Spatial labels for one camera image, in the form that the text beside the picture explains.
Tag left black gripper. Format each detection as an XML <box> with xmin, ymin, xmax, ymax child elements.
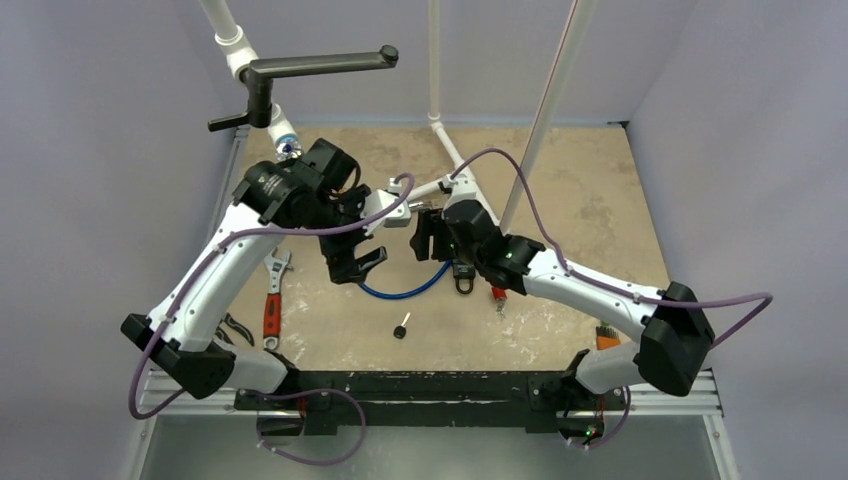
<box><xmin>299</xmin><ymin>185</ymin><xmax>387</xmax><ymax>282</ymax></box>

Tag blue cable lock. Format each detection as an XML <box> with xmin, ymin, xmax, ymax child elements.
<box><xmin>358</xmin><ymin>261</ymin><xmax>453</xmax><ymax>301</ymax></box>

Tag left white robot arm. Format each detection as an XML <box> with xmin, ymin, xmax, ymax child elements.
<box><xmin>120</xmin><ymin>139</ymin><xmax>409</xmax><ymax>409</ymax></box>

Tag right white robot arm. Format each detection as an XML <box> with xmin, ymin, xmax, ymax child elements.
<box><xmin>410</xmin><ymin>200</ymin><xmax>715</xmax><ymax>407</ymax></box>

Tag black head key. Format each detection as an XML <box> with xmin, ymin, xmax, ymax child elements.
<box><xmin>393</xmin><ymin>312</ymin><xmax>411</xmax><ymax>339</ymax></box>

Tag black padlock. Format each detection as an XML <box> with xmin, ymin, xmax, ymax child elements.
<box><xmin>452</xmin><ymin>262</ymin><xmax>476</xmax><ymax>295</ymax></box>

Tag blue valve fitting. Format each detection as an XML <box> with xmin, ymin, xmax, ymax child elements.
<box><xmin>275</xmin><ymin>135</ymin><xmax>303</xmax><ymax>162</ymax></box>

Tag black pliers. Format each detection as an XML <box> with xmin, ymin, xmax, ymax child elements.
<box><xmin>214</xmin><ymin>312</ymin><xmax>255</xmax><ymax>347</ymax></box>

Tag orange black tool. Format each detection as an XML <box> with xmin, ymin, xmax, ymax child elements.
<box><xmin>595</xmin><ymin>323</ymin><xmax>622</xmax><ymax>351</ymax></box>

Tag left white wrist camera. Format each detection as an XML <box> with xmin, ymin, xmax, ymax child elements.
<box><xmin>360</xmin><ymin>177</ymin><xmax>412</xmax><ymax>236</ymax></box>

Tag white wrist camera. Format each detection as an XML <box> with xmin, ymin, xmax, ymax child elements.
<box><xmin>360</xmin><ymin>177</ymin><xmax>412</xmax><ymax>236</ymax></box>
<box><xmin>439</xmin><ymin>173</ymin><xmax>483</xmax><ymax>214</ymax></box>

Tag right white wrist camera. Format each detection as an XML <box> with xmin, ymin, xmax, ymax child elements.
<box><xmin>439</xmin><ymin>173</ymin><xmax>483</xmax><ymax>214</ymax></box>

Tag red handled adjustable wrench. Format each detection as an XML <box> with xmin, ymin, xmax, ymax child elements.
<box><xmin>262</xmin><ymin>249</ymin><xmax>291</xmax><ymax>351</ymax></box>

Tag white PVC pipe frame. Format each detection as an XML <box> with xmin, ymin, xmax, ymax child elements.
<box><xmin>198</xmin><ymin>0</ymin><xmax>601</xmax><ymax>234</ymax></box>

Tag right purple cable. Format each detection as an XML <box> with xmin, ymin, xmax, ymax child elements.
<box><xmin>449</xmin><ymin>147</ymin><xmax>775</xmax><ymax>452</ymax></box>

